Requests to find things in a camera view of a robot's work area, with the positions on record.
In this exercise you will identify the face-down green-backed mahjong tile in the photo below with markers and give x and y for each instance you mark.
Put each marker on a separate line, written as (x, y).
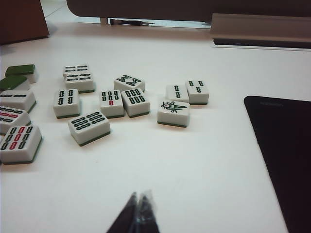
(13, 82)
(22, 70)

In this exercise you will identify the reddish brown box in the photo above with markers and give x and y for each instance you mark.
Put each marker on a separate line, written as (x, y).
(22, 19)

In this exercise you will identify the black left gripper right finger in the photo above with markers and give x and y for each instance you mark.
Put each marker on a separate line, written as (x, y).
(147, 216)

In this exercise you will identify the bird print mahjong tile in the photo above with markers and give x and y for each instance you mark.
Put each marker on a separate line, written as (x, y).
(173, 114)

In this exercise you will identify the three bamboo mahjong tile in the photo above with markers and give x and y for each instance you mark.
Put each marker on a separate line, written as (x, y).
(197, 92)

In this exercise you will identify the black fabric mat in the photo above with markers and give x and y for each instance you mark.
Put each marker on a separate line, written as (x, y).
(286, 157)

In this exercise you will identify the eight bamboo mahjong tile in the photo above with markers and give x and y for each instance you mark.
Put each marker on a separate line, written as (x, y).
(129, 83)

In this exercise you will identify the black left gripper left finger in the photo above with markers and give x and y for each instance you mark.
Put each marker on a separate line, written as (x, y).
(126, 218)

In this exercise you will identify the seven bamboo mahjong tile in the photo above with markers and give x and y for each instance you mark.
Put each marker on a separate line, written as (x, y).
(111, 103)

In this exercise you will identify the four bamboo mahjong tile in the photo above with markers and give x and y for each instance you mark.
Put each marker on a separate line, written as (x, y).
(66, 102)

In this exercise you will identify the fabric desk divider panel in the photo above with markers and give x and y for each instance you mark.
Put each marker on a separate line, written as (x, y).
(170, 8)

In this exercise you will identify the nine bamboo mahjong tile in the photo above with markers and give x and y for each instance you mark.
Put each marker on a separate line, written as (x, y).
(20, 143)

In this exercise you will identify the six bamboo mahjong tile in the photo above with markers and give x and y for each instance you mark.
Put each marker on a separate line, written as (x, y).
(88, 127)
(135, 103)

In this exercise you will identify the two bamboo mahjong tile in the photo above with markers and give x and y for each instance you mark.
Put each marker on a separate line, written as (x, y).
(176, 93)

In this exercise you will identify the red green bamboo mahjong tile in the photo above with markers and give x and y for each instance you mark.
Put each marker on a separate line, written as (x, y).
(13, 119)

